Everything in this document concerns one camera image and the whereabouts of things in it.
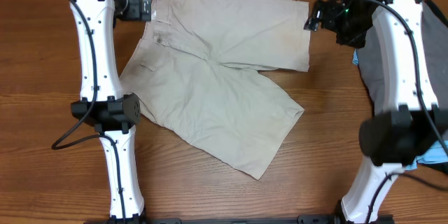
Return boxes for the grey shorts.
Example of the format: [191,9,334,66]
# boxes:
[356,0,447,141]

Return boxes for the light blue garment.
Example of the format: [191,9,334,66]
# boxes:
[353,48,447,171]

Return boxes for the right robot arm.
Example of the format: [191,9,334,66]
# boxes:
[297,0,447,223]

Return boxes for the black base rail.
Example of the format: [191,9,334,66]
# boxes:
[83,213,396,224]

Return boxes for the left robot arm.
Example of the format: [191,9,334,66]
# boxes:
[52,0,151,223]

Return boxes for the beige shorts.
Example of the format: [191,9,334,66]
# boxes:
[120,0,310,179]

